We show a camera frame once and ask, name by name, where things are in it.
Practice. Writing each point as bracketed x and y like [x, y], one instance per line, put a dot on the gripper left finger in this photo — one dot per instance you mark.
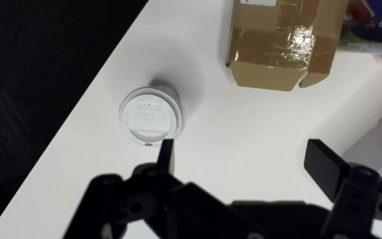
[151, 199]

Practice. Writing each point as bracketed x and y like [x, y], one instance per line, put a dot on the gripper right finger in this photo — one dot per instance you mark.
[353, 186]

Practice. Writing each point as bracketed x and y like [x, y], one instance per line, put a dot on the white cup lid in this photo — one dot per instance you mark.
[148, 115]

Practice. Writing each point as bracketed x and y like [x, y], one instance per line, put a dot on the white paper cup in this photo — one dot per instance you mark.
[171, 99]

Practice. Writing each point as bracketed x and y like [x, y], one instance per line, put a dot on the brown cardboard box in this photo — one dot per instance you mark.
[282, 43]

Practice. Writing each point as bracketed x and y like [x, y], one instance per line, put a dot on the blue plastic bag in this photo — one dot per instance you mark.
[378, 25]

